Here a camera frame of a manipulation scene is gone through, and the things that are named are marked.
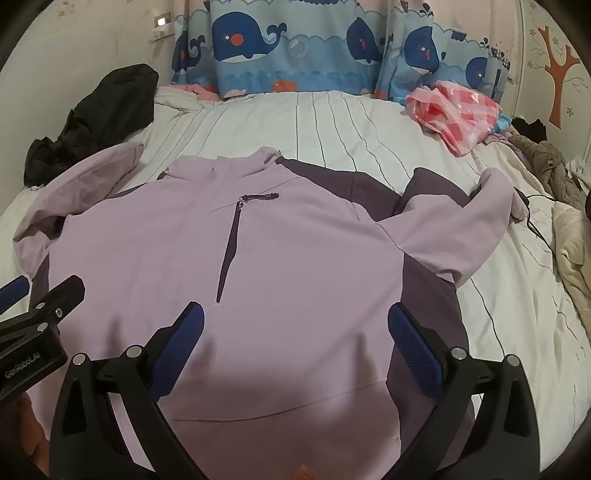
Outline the orange tree wall sticker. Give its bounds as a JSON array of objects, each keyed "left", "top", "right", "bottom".
[{"left": 536, "top": 25, "right": 583, "bottom": 134}]

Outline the cream quilt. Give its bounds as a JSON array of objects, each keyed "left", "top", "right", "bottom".
[{"left": 551, "top": 200, "right": 591, "bottom": 330}]

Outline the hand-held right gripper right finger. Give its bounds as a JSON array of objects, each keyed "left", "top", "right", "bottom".
[{"left": 387, "top": 302, "right": 550, "bottom": 480}]

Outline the lilac and purple jacket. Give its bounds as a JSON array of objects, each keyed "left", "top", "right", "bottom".
[{"left": 12, "top": 141, "right": 527, "bottom": 480}]

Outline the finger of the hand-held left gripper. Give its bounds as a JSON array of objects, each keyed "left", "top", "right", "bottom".
[
  {"left": 0, "top": 276, "right": 32, "bottom": 315},
  {"left": 0, "top": 275, "right": 86, "bottom": 343}
]

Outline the whale print blue curtain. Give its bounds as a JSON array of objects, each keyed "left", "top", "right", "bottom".
[{"left": 170, "top": 0, "right": 512, "bottom": 101}]

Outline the pink checkered plastic bag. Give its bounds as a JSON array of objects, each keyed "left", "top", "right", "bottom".
[{"left": 405, "top": 80, "right": 503, "bottom": 158}]

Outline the pink cloth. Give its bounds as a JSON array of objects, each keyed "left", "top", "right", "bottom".
[{"left": 172, "top": 82, "right": 222, "bottom": 100}]

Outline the black garment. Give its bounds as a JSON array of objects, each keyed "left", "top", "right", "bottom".
[{"left": 24, "top": 64, "right": 160, "bottom": 188}]

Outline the striped white bed sheet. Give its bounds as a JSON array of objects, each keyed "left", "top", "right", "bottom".
[{"left": 0, "top": 85, "right": 591, "bottom": 462}]

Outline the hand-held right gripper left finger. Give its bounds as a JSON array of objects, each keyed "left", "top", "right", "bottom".
[{"left": 49, "top": 301, "right": 219, "bottom": 480}]

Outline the black cable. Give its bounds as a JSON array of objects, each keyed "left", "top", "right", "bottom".
[{"left": 512, "top": 188, "right": 570, "bottom": 259}]

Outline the olive quilted jacket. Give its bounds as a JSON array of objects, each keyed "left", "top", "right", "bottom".
[{"left": 508, "top": 134, "right": 591, "bottom": 213}]

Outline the white wall socket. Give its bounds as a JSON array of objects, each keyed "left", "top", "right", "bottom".
[{"left": 150, "top": 13, "right": 175, "bottom": 42}]

